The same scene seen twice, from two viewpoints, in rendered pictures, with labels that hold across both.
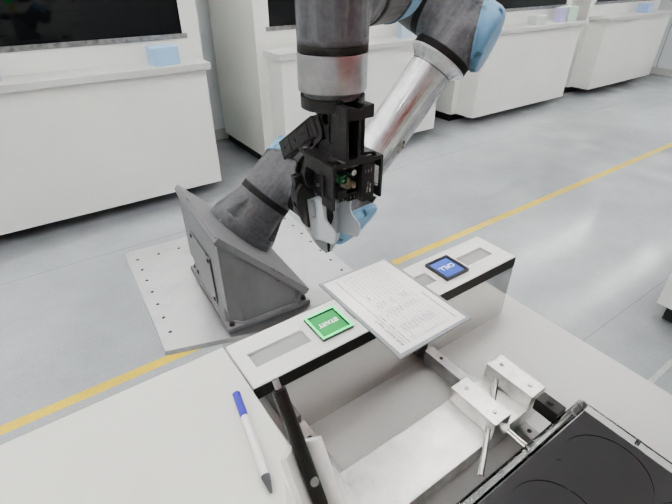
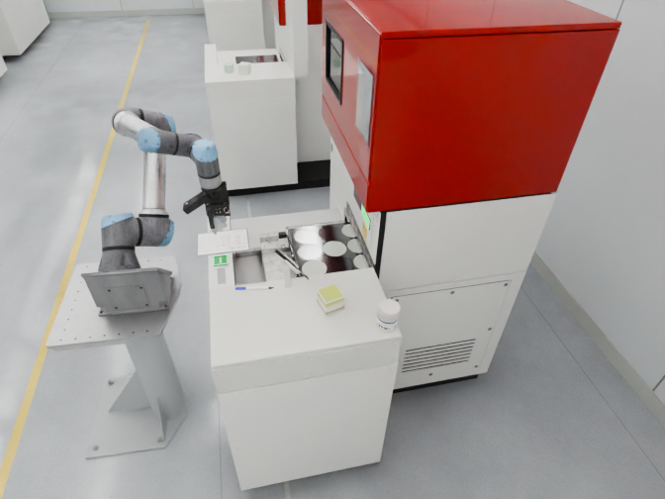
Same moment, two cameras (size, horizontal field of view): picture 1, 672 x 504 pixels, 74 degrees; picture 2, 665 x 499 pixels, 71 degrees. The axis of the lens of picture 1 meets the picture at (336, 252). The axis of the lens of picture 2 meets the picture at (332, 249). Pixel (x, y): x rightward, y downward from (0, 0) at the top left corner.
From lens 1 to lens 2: 1.38 m
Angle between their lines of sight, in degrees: 54
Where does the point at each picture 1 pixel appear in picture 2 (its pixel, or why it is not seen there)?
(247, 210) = (128, 257)
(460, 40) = not seen: hidden behind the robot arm
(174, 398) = (224, 304)
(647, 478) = (311, 231)
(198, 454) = (250, 301)
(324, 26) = (216, 169)
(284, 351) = (223, 275)
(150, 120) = not seen: outside the picture
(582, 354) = (265, 220)
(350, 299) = (213, 250)
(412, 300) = (228, 237)
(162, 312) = (128, 333)
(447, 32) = not seen: hidden behind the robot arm
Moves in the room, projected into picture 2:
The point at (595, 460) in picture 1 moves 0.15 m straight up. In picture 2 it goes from (302, 236) to (301, 207)
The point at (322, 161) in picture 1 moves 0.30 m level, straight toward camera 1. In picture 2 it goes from (222, 204) to (301, 224)
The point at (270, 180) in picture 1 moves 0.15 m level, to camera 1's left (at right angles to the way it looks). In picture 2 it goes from (126, 238) to (96, 261)
